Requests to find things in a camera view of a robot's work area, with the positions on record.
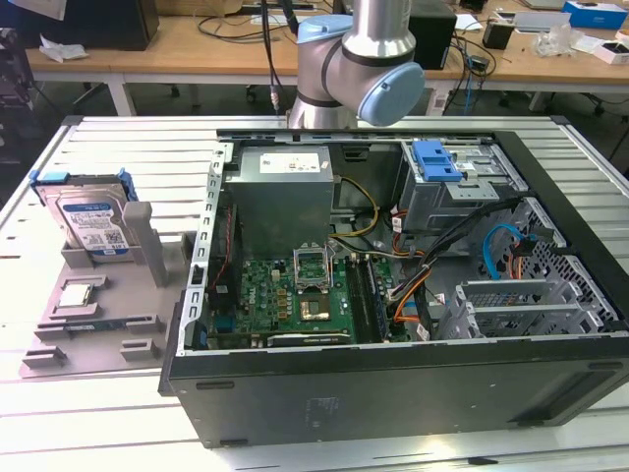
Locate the hard disk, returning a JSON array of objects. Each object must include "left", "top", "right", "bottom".
[{"left": 29, "top": 169, "right": 143, "bottom": 257}]

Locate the orange wire with black plug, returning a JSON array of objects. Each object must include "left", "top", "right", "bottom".
[{"left": 508, "top": 239, "right": 538, "bottom": 281}]

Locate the metal disk bay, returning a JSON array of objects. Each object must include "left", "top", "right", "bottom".
[{"left": 454, "top": 277, "right": 618, "bottom": 341}]

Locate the crumpled white paper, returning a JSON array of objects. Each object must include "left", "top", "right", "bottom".
[{"left": 38, "top": 32, "right": 90, "bottom": 64}]

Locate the large black box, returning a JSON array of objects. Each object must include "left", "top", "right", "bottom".
[{"left": 0, "top": 0, "right": 161, "bottom": 52}]

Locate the silver CPU chip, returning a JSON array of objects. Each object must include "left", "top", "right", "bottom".
[{"left": 58, "top": 283, "right": 93, "bottom": 307}]

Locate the grey plastic parts rack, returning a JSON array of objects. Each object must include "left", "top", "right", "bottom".
[{"left": 19, "top": 199, "right": 198, "bottom": 380}]

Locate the grey power supply unit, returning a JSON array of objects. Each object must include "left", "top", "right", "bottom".
[{"left": 223, "top": 146, "right": 336, "bottom": 262}]

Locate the black case fan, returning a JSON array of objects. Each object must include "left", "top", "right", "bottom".
[{"left": 208, "top": 201, "right": 245, "bottom": 319}]

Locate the green motherboard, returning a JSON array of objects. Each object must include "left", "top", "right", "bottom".
[{"left": 210, "top": 245, "right": 409, "bottom": 348}]

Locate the metal socket cover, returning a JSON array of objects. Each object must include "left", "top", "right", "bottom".
[{"left": 293, "top": 243, "right": 334, "bottom": 292}]

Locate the CPU socket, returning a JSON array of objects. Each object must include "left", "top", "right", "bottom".
[{"left": 298, "top": 292, "right": 333, "bottom": 325}]

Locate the black graphics card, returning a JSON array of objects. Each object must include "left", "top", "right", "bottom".
[{"left": 267, "top": 329, "right": 353, "bottom": 346}]

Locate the black RAM slot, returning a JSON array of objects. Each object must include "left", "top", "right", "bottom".
[{"left": 345, "top": 256, "right": 370, "bottom": 344}]

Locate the black cube box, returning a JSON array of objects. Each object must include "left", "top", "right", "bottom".
[{"left": 407, "top": 9, "right": 459, "bottom": 71}]

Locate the blue plastic drive latch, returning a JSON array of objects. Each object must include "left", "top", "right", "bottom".
[{"left": 412, "top": 140, "right": 464, "bottom": 182}]

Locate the metal drive cage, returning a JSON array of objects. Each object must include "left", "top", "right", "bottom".
[{"left": 397, "top": 140, "right": 530, "bottom": 247}]

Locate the black open PC case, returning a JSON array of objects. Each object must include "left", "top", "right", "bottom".
[{"left": 156, "top": 115, "right": 629, "bottom": 449}]

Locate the small black speaker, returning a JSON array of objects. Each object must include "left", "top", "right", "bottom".
[{"left": 484, "top": 19, "right": 515, "bottom": 50}]

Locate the grey flat box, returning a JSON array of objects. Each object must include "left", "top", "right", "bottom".
[{"left": 493, "top": 10, "right": 571, "bottom": 33}]

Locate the clear plastic bag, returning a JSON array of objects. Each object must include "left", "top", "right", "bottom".
[{"left": 533, "top": 24, "right": 577, "bottom": 58}]

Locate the blue cardboard box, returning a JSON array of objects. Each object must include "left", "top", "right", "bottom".
[{"left": 562, "top": 0, "right": 629, "bottom": 30}]

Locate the white open box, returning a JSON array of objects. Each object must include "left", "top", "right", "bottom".
[{"left": 592, "top": 38, "right": 629, "bottom": 66}]

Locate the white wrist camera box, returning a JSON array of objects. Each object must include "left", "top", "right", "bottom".
[{"left": 32, "top": 0, "right": 69, "bottom": 22}]

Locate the wooden desk white frame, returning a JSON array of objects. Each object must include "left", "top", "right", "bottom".
[{"left": 0, "top": 0, "right": 629, "bottom": 117}]

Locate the thin dark hanging cable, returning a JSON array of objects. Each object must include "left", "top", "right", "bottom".
[{"left": 261, "top": 0, "right": 300, "bottom": 117}]

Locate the yellow wire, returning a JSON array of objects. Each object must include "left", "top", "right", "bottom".
[{"left": 331, "top": 176, "right": 382, "bottom": 240}]

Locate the orange power wire bundle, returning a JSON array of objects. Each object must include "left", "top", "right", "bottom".
[{"left": 390, "top": 272, "right": 429, "bottom": 325}]

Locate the black cable bundle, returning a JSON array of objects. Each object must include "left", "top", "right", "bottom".
[{"left": 412, "top": 196, "right": 522, "bottom": 343}]

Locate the blue wire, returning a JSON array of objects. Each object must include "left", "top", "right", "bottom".
[{"left": 483, "top": 223, "right": 525, "bottom": 282}]

